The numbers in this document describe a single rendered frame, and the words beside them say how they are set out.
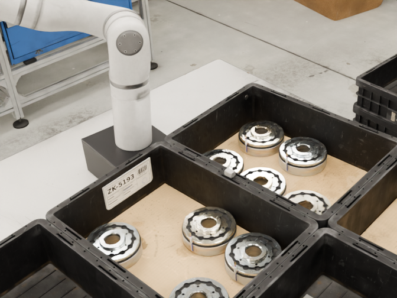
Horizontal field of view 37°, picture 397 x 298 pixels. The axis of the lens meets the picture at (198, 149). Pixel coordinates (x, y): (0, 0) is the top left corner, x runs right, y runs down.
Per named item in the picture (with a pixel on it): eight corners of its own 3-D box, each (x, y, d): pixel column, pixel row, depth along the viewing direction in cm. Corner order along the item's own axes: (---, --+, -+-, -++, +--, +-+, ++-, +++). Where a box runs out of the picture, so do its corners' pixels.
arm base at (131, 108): (108, 136, 150) (103, 75, 140) (142, 126, 154) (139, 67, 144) (124, 155, 144) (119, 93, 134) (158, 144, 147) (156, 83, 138)
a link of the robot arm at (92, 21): (28, -26, 126) (29, -10, 118) (147, 10, 137) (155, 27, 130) (17, 15, 130) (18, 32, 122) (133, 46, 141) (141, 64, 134)
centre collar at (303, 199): (287, 208, 115) (287, 206, 115) (302, 195, 118) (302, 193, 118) (308, 219, 112) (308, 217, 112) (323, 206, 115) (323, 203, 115)
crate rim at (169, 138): (161, 148, 126) (160, 139, 125) (251, 89, 143) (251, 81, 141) (322, 233, 103) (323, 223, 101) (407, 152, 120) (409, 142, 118)
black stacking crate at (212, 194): (55, 261, 115) (42, 217, 108) (166, 184, 131) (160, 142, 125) (207, 384, 92) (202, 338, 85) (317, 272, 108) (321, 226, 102)
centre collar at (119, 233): (94, 242, 111) (93, 240, 111) (113, 227, 114) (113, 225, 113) (111, 254, 108) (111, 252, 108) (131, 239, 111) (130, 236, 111)
